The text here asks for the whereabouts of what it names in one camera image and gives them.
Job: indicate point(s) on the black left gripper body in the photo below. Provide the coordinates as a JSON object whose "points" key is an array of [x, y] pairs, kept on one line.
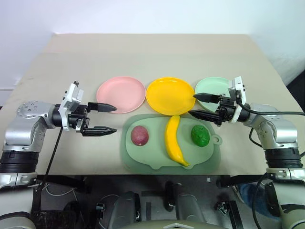
{"points": [[79, 114]]}

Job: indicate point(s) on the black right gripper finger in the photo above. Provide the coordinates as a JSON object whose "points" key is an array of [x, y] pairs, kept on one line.
{"points": [[208, 97], [207, 116]]}

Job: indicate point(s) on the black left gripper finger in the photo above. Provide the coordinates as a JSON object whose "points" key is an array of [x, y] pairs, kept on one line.
{"points": [[102, 107], [100, 131]]}

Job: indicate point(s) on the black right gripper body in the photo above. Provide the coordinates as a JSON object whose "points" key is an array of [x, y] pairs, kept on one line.
{"points": [[226, 109]]}

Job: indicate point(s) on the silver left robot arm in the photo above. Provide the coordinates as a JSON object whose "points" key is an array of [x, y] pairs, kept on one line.
{"points": [[31, 130]]}

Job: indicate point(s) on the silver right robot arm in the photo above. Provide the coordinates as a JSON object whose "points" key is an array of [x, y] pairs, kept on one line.
{"points": [[274, 128]]}

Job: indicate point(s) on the light green round plate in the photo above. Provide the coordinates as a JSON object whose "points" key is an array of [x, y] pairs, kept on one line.
{"points": [[212, 86]]}

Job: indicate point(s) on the pink round plate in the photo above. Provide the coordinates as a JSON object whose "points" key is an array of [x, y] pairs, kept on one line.
{"points": [[121, 94]]}

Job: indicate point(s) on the yellow round plate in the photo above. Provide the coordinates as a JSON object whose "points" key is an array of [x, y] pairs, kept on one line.
{"points": [[170, 95]]}

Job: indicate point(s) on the dark red passion fruit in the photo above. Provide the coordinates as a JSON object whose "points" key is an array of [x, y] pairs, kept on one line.
{"points": [[140, 135]]}

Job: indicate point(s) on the green avocado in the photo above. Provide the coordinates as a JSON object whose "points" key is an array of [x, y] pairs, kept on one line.
{"points": [[200, 135]]}

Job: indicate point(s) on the yellow banana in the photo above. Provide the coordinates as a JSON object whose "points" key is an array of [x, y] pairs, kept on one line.
{"points": [[172, 138]]}

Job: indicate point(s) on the green silicone tray mat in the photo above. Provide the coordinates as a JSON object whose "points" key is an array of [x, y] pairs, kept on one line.
{"points": [[152, 155]]}

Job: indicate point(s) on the dark grey rounded robot leg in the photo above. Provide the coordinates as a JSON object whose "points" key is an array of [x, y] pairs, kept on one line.
{"points": [[190, 205], [126, 205]]}

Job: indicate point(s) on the black speckled floor box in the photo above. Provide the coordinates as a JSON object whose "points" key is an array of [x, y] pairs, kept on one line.
{"points": [[54, 219]]}

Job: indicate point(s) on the grey robot torso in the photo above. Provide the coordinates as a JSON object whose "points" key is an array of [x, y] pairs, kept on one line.
{"points": [[171, 224]]}

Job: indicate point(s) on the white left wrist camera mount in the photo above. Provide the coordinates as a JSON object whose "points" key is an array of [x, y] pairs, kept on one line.
{"points": [[71, 95]]}

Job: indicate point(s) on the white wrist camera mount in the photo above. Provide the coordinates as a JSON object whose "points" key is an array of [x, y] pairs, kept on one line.
{"points": [[71, 95], [238, 83]]}

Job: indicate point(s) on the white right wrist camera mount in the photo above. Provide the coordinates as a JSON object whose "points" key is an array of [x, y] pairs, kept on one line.
{"points": [[238, 83]]}

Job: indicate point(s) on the black table frame bar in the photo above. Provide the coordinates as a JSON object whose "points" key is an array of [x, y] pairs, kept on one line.
{"points": [[69, 181]]}

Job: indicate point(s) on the black table frame bracket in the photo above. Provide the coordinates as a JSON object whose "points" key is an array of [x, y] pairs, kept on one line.
{"points": [[236, 180]]}

